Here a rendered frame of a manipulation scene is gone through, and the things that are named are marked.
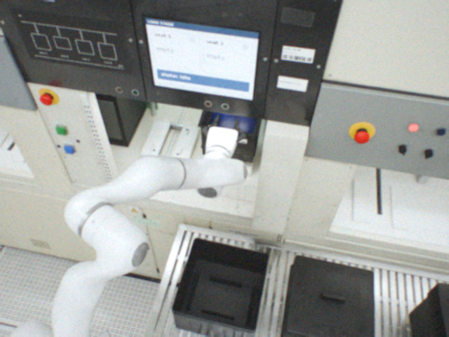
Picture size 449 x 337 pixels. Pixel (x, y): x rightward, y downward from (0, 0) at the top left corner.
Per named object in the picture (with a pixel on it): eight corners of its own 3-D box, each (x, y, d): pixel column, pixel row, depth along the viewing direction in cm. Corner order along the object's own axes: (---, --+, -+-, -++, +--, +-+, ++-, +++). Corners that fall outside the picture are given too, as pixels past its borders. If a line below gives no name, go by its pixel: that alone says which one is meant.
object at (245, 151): (198, 159, 174) (194, 107, 148) (209, 124, 185) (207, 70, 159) (255, 169, 171) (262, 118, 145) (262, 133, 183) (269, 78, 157)
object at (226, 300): (195, 258, 161) (193, 236, 147) (265, 274, 157) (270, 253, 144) (174, 328, 144) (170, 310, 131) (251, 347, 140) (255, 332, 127)
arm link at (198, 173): (208, 152, 103) (249, 157, 131) (153, 158, 109) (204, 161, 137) (210, 187, 103) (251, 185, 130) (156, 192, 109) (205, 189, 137)
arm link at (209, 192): (226, 150, 130) (200, 153, 134) (217, 182, 122) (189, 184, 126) (234, 167, 136) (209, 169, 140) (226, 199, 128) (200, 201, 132)
